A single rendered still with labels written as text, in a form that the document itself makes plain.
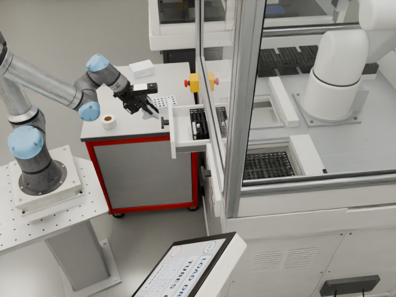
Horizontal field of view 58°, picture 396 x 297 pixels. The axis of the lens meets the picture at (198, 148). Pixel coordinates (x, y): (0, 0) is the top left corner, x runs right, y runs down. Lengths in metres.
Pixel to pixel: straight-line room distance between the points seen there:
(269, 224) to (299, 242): 0.22
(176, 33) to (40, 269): 1.60
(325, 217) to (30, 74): 1.08
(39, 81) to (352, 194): 1.07
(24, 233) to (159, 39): 1.34
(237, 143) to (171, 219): 1.46
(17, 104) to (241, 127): 0.87
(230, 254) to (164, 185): 1.28
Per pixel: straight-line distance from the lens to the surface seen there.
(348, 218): 1.38
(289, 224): 1.31
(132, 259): 2.22
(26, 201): 1.53
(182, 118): 1.70
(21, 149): 1.40
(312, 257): 1.60
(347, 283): 1.89
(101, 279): 2.17
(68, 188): 1.51
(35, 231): 1.52
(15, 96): 1.45
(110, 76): 1.40
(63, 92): 1.28
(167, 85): 2.05
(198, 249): 0.95
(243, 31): 0.74
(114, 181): 2.05
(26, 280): 2.34
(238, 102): 0.84
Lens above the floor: 1.94
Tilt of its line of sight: 45 degrees down
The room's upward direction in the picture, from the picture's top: 1 degrees counter-clockwise
